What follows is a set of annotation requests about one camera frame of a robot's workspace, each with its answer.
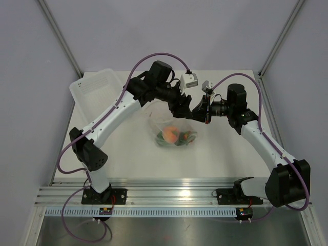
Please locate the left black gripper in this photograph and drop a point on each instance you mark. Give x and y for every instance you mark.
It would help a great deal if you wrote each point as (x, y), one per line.
(180, 106)

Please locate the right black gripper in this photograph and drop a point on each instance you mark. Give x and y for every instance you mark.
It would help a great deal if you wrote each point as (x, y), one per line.
(199, 112)

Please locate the clear polka dot zip bag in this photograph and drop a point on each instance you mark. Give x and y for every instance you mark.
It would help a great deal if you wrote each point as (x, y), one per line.
(158, 116)

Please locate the strawberry toy with leaves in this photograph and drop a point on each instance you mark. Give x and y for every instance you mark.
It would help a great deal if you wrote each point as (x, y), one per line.
(187, 137)

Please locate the orange peach toy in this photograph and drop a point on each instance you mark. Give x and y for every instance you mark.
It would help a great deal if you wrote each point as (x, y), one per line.
(171, 134)

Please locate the green pepper toy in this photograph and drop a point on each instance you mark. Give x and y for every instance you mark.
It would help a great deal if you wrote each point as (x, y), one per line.
(161, 142)

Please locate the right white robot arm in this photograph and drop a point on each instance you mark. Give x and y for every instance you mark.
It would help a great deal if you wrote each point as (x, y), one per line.
(289, 180)

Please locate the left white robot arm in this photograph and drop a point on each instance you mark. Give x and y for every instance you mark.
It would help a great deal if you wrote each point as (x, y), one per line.
(138, 91)

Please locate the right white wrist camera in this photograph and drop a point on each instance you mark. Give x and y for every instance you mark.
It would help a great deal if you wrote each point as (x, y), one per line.
(207, 87)

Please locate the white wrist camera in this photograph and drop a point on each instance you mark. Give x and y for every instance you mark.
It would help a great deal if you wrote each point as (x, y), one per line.
(188, 81)
(207, 87)

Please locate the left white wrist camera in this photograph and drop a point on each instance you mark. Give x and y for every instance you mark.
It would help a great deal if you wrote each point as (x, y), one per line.
(188, 81)

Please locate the aluminium mounting rail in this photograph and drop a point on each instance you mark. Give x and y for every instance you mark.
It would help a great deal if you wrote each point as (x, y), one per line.
(167, 192)

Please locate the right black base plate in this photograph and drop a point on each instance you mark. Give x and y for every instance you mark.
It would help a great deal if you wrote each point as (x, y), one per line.
(228, 197)

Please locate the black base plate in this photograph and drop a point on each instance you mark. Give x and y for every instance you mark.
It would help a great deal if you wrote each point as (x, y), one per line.
(116, 196)
(228, 197)

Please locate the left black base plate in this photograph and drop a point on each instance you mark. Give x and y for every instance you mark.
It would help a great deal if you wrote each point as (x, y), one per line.
(116, 196)

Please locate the left aluminium frame post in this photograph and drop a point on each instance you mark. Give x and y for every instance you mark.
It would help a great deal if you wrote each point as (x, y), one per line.
(50, 18)

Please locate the aluminium frame post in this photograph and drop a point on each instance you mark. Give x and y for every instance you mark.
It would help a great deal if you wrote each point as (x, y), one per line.
(50, 18)
(296, 10)

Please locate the white slotted cable duct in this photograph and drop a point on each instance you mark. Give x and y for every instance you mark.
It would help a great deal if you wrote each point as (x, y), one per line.
(142, 212)

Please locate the right aluminium frame post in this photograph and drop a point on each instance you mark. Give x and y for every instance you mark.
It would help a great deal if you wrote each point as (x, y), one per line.
(296, 10)

